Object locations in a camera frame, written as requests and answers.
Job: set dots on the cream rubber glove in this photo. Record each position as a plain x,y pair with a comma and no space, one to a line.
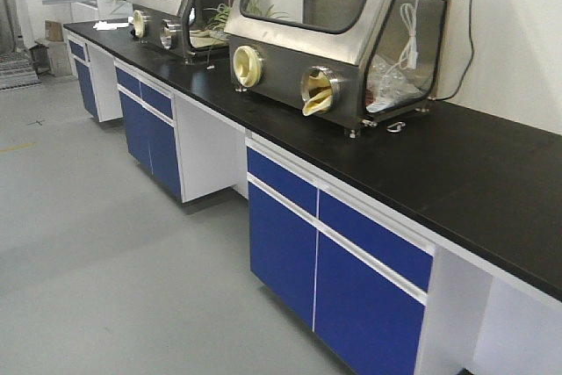
318,89

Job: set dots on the middle blue cabinet unit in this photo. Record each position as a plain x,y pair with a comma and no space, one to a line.
188,148

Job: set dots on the blue cabinet unit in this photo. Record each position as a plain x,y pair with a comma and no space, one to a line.
97,78
358,279
188,148

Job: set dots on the near blue cabinet unit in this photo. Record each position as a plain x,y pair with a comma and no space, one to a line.
358,279

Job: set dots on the near steel glove box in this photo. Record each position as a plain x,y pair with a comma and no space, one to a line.
384,53

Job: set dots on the steel glove box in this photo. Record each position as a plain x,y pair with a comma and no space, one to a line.
191,29
384,53

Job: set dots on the far steel glove box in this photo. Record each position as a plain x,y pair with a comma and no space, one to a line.
191,29

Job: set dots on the far blue cabinet unit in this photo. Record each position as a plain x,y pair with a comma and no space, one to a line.
97,78

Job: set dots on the cardboard box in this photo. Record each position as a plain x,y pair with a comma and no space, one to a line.
53,31

